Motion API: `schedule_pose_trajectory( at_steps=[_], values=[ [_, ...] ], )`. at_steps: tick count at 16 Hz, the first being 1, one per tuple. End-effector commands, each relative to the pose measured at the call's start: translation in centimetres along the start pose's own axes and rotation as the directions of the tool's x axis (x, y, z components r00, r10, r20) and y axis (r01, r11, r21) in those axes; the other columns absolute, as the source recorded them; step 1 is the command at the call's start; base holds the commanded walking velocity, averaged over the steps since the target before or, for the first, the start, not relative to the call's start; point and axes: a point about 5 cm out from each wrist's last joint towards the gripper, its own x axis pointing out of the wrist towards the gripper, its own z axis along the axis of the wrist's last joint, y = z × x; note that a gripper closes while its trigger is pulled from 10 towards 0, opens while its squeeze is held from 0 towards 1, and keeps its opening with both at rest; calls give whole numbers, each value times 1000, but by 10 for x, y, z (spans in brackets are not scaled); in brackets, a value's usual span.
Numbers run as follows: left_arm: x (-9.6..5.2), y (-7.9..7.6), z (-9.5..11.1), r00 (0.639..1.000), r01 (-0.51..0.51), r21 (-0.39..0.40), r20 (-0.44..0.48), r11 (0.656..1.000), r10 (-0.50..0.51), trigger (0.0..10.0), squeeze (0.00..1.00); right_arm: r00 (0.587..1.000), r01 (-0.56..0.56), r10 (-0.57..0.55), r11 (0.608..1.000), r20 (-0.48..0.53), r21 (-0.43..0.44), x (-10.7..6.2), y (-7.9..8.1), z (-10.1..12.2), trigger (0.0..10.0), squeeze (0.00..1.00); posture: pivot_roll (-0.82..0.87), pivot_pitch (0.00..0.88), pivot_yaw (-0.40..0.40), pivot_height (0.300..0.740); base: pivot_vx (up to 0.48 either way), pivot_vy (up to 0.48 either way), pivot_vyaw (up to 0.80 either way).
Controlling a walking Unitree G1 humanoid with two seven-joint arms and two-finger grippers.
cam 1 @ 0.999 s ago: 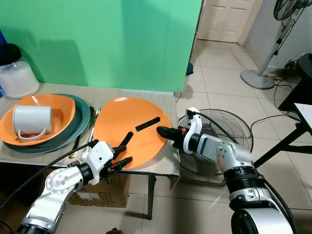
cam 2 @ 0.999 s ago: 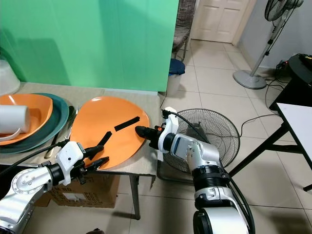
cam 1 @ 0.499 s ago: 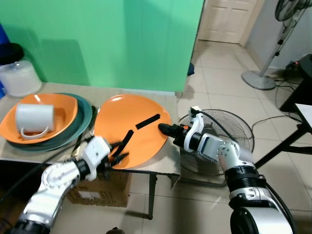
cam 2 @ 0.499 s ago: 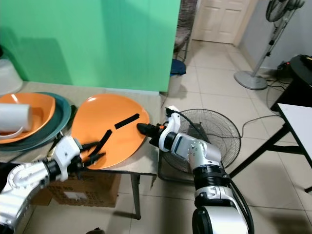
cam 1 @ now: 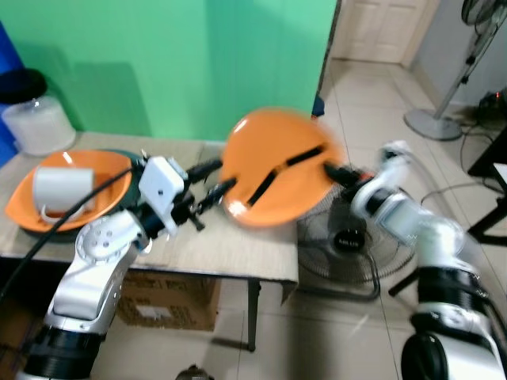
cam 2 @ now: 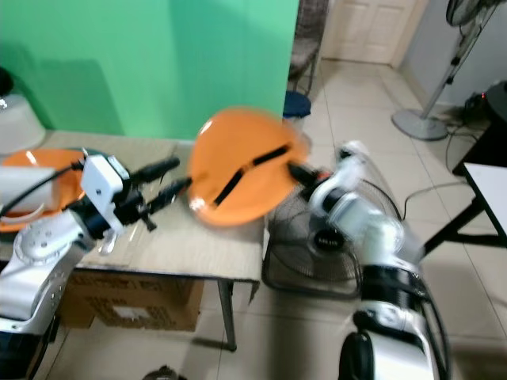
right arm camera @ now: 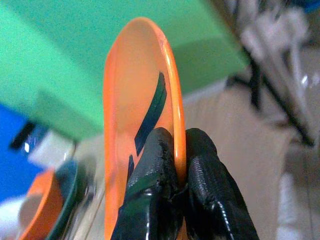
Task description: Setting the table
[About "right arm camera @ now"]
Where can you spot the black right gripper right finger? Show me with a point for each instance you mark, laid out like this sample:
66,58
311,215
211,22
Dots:
212,185

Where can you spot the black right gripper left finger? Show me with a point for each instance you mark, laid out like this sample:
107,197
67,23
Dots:
152,175

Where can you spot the orange plastic plate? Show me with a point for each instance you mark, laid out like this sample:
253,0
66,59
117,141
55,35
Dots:
135,100

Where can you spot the dark green plastic plate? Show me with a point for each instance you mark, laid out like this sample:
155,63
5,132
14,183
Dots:
66,195

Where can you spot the orange plastic bowl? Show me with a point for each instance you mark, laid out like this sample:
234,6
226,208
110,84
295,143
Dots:
40,207

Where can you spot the blue storage box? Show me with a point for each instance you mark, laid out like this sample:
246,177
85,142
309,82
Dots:
15,155

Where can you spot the green table cover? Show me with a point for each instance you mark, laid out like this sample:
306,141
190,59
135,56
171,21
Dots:
62,57

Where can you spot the black metal folding frame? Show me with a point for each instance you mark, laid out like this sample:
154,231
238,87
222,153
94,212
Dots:
275,100

